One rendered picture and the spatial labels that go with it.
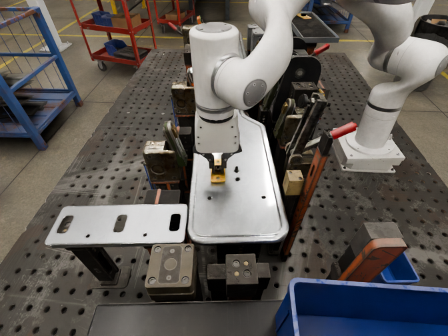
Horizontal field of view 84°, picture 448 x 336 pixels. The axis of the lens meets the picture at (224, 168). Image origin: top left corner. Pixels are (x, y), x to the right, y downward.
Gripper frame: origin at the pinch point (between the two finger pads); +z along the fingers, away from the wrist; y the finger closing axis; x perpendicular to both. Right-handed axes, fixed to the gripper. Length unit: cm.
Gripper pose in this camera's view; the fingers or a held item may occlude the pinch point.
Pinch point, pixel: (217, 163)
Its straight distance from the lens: 63.4
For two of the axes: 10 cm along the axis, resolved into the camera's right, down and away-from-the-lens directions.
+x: 0.2, 7.1, -7.1
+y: -10.0, 0.2, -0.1
